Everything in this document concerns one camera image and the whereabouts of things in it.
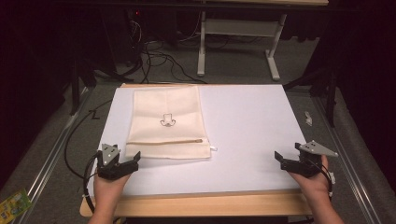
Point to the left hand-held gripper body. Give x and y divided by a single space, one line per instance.
109 155

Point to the person's right hand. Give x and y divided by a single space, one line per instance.
313 185

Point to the black computer tower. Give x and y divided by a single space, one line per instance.
135 34

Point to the white metal desk frame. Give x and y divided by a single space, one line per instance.
239 26

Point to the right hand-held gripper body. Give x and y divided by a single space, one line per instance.
311 158

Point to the white table mat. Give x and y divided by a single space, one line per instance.
249 130

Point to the person's left hand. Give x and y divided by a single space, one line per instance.
109 189

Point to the black metal stand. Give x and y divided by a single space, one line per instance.
331 93
74 87

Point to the green yellow packet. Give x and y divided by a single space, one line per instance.
14 206

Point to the cream cloth zipper bag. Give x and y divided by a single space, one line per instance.
168 105

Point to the metal floor rail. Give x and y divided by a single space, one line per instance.
348 168
46 165

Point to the white paper scrap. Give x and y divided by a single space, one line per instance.
308 118

